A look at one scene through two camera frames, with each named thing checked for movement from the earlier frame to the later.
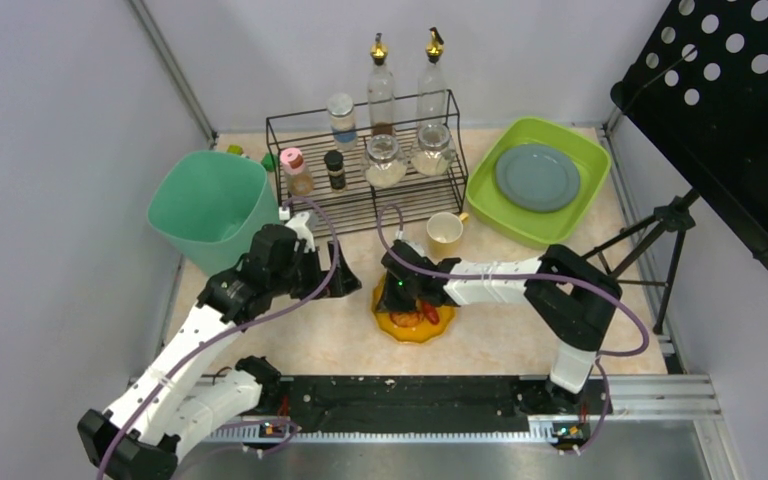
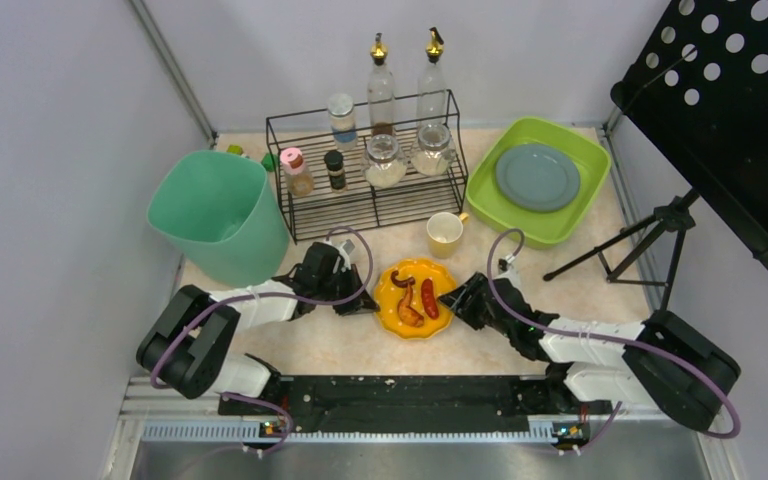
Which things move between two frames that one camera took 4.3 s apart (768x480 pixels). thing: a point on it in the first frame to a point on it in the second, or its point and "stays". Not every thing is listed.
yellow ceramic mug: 444,231 stays
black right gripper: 396,299 to 471,302
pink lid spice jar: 299,177 stays
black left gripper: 321,269 to 350,291
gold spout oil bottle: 380,92 stays
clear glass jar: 435,154 stays
